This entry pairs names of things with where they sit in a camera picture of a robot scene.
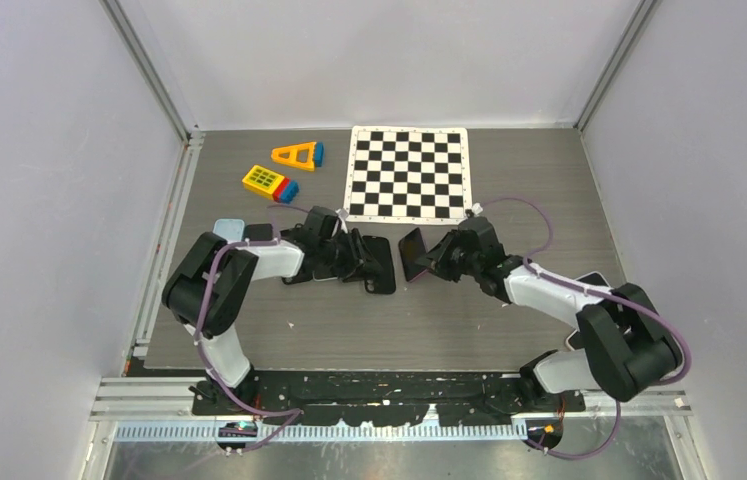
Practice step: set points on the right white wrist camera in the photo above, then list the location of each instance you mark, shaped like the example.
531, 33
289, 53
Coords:
475, 210

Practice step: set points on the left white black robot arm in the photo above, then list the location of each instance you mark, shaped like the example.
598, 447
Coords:
206, 291

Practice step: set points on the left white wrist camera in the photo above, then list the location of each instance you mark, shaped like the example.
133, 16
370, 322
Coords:
342, 216

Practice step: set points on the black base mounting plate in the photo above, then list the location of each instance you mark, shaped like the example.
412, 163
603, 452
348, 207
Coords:
379, 398

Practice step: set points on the black phone on table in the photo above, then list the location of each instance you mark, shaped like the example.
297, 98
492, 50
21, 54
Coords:
258, 232

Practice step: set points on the phone with pink edge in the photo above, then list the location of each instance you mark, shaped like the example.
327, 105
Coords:
574, 341

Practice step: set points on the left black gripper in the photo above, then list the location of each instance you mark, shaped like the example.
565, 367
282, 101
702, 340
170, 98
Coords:
367, 264

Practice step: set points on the phone with white edge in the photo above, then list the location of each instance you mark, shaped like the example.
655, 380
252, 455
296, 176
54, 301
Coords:
594, 278

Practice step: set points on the orange triangle toy block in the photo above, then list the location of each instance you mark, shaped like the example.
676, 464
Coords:
307, 156

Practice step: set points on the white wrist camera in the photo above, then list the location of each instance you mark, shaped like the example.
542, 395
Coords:
342, 216
475, 210

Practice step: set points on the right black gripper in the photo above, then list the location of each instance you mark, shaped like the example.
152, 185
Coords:
437, 259

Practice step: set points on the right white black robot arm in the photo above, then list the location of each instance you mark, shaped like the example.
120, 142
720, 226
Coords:
625, 348

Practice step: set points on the black white checkerboard mat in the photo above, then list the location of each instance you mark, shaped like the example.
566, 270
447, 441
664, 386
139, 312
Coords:
408, 175

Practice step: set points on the purple edged bare phone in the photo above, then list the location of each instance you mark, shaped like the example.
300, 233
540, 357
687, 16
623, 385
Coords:
412, 249

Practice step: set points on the yellow red blue toy block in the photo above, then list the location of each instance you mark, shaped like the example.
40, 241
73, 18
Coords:
270, 185

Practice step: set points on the white edged bare phone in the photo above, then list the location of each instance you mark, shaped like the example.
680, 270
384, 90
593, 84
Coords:
324, 272

